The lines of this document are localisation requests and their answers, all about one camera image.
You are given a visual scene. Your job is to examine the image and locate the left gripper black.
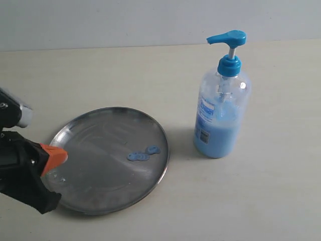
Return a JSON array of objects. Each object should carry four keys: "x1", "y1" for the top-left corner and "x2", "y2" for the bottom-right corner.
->
[{"x1": 1, "y1": 131, "x2": 68, "y2": 214}]

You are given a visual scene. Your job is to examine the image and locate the blue soap blob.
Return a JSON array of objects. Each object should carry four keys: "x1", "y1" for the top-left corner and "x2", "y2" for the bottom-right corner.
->
[{"x1": 127, "y1": 145, "x2": 161, "y2": 161}]

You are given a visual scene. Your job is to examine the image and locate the blue soap pump bottle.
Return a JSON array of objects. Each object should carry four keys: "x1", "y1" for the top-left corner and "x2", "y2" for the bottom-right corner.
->
[{"x1": 194, "y1": 30, "x2": 252, "y2": 158}]

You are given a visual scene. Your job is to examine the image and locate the round metal plate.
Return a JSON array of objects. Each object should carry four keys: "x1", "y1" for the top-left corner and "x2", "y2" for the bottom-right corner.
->
[{"x1": 43, "y1": 107, "x2": 170, "y2": 215}]

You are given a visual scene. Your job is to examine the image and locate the left wrist camera grey black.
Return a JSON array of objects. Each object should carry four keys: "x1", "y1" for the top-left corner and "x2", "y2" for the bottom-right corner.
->
[{"x1": 0, "y1": 88, "x2": 33, "y2": 131}]

